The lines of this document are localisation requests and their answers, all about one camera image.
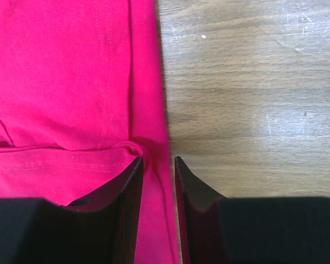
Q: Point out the pink t shirt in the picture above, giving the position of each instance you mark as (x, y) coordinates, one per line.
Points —
(80, 97)

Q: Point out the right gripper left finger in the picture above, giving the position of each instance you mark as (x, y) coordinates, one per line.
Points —
(100, 227)

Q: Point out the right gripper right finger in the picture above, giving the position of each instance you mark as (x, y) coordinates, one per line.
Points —
(217, 229)

